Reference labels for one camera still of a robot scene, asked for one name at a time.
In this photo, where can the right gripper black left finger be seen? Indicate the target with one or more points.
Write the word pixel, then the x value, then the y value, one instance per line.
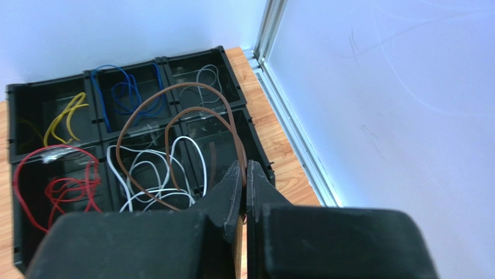
pixel 220 250

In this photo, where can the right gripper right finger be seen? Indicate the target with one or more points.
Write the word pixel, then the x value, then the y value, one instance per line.
pixel 261 196

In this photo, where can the black six-compartment bin organizer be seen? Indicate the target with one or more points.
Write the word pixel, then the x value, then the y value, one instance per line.
pixel 140 137

